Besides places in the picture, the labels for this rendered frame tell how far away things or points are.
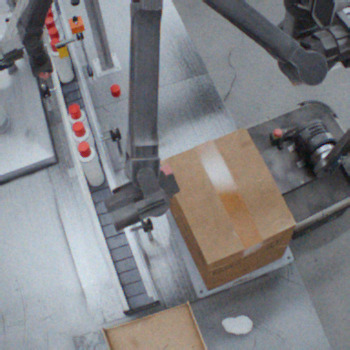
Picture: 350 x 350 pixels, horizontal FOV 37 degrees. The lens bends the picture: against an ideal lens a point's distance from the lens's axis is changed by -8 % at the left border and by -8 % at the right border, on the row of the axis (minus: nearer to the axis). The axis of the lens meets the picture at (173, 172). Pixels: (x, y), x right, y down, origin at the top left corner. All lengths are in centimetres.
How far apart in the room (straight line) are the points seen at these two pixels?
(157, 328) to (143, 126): 68
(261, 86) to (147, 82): 188
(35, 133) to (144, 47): 85
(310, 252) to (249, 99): 86
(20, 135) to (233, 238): 84
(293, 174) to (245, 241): 108
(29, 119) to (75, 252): 49
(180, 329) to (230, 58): 180
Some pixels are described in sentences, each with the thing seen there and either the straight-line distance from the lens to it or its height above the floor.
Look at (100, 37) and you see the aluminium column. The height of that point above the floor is 100.
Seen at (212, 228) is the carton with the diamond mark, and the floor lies 112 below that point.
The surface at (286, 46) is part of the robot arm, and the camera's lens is 116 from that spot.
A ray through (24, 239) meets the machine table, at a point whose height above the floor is 83.
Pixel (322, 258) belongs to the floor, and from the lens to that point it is 255.
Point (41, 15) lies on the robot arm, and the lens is 150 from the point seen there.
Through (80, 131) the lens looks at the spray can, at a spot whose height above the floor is 108.
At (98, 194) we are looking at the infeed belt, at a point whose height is 88.
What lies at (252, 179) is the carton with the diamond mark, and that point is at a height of 112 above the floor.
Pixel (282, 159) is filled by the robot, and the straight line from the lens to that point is 241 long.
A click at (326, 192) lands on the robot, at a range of 240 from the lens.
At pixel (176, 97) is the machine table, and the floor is 83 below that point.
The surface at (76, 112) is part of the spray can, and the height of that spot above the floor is 108.
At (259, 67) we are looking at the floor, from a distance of 300.
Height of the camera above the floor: 238
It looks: 63 degrees down
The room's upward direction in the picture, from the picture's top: 8 degrees counter-clockwise
